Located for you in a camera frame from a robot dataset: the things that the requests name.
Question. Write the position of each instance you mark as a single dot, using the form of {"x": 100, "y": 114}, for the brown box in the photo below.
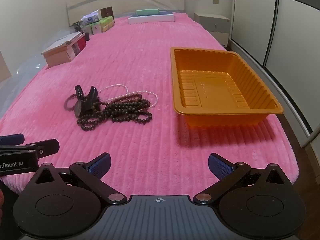
{"x": 107, "y": 11}

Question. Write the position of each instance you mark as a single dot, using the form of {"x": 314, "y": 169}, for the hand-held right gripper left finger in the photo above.
{"x": 100, "y": 166}

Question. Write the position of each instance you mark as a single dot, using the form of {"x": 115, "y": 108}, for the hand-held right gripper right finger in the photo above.
{"x": 220, "y": 167}

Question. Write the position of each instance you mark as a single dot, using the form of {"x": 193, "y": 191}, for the white grey sliding wardrobe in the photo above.
{"x": 290, "y": 42}

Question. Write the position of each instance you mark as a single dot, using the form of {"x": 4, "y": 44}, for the all-black wristwatch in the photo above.
{"x": 87, "y": 102}

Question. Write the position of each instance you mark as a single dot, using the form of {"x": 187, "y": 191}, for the green boxes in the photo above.
{"x": 103, "y": 25}

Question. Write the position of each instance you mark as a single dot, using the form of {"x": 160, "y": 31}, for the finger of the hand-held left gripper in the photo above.
{"x": 12, "y": 139}
{"x": 48, "y": 147}

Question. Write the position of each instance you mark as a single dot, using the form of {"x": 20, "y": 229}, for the white nightstand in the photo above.
{"x": 215, "y": 26}

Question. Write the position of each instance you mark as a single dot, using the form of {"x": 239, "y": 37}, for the beige wooden box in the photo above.
{"x": 58, "y": 55}

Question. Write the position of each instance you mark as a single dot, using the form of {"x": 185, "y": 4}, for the flat white box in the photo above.
{"x": 151, "y": 18}

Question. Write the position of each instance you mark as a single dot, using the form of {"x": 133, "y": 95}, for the red box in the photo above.
{"x": 80, "y": 45}

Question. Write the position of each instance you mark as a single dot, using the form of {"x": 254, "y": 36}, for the white blue tissue box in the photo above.
{"x": 90, "y": 17}

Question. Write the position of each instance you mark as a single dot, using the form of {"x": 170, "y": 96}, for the orange plastic tray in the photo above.
{"x": 207, "y": 92}

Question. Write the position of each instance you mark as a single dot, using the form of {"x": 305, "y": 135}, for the pink plush blanket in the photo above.
{"x": 137, "y": 55}

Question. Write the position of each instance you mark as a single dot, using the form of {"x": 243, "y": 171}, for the long green box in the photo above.
{"x": 147, "y": 12}

